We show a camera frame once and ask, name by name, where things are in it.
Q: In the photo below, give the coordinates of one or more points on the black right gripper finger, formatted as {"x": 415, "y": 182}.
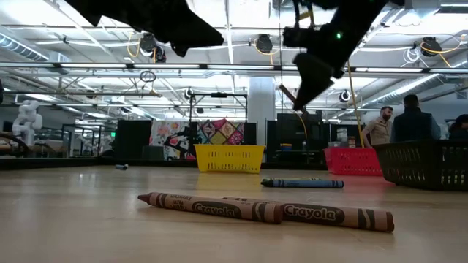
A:
{"x": 312, "y": 80}

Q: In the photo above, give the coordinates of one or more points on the blue crayon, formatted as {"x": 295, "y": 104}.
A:
{"x": 303, "y": 184}
{"x": 121, "y": 167}

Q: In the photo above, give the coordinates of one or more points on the black background robot arm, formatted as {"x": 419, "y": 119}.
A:
{"x": 183, "y": 140}

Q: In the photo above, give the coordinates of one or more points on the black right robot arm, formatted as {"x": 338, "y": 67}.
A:
{"x": 365, "y": 14}

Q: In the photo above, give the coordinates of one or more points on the black equipment cabinet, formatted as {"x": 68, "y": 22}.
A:
{"x": 292, "y": 131}

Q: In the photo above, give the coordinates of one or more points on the small blue bin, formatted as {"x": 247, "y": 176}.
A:
{"x": 286, "y": 147}

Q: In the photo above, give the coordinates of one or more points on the person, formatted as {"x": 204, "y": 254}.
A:
{"x": 415, "y": 124}
{"x": 380, "y": 131}
{"x": 460, "y": 129}

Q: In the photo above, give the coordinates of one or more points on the red plastic basket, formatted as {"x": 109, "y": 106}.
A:
{"x": 351, "y": 162}

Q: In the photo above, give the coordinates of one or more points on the colourful patchwork quilt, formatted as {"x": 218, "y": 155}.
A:
{"x": 219, "y": 133}

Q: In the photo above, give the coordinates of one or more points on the yellow plastic basket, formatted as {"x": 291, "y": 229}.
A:
{"x": 228, "y": 159}

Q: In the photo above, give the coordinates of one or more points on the black partition panel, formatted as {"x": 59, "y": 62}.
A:
{"x": 133, "y": 139}

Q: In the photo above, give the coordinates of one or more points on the black plastic basket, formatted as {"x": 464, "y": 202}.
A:
{"x": 420, "y": 164}

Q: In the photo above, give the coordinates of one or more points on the white robot figure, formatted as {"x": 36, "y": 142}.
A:
{"x": 27, "y": 120}

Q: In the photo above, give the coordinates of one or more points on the black frame stand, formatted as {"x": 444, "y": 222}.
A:
{"x": 218, "y": 95}

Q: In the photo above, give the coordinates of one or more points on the black metal table frame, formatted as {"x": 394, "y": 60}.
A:
{"x": 55, "y": 163}

